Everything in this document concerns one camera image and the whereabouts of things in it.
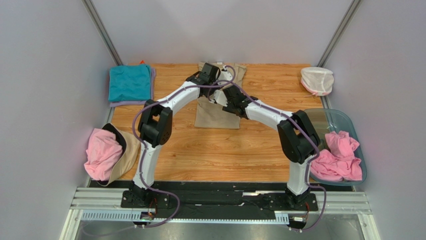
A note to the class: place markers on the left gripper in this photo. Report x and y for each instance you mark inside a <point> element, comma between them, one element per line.
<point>211,92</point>

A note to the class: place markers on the beige t-shirt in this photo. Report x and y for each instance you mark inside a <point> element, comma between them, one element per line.
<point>211,116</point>

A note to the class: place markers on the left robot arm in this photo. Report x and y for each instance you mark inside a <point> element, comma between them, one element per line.
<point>155,128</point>

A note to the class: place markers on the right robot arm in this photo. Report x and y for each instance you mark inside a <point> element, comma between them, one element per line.
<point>298,138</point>

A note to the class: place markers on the teal folded t-shirt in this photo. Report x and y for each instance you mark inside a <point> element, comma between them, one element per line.
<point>129,82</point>

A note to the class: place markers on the white mesh laundry bag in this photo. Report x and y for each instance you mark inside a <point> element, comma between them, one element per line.
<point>317,80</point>

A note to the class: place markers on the beige cloth at left edge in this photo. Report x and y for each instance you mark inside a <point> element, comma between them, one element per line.
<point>130,148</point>

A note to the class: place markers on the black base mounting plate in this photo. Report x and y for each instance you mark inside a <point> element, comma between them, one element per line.
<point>195,200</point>

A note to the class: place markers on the pink cloth at left edge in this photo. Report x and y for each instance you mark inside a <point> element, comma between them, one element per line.
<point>103,152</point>

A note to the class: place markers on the pink t-shirt in bin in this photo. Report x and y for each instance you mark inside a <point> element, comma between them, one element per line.
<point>338,162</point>

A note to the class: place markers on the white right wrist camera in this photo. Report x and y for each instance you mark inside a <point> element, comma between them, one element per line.
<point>220,98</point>

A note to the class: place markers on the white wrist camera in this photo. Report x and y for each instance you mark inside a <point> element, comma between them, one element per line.
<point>220,98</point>
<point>226,75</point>

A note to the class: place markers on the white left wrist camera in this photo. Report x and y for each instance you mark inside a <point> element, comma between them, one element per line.
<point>226,75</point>

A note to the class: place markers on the right aluminium corner post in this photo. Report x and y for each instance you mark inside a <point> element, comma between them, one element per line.
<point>339,32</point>

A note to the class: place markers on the aluminium corner post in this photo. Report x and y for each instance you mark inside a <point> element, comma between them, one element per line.
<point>97,20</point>
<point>339,32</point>

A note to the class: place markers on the left aluminium corner post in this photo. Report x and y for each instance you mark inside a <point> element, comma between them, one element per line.
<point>97,20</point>

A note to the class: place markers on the aluminium frame rail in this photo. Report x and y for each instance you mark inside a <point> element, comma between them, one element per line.
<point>344,214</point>

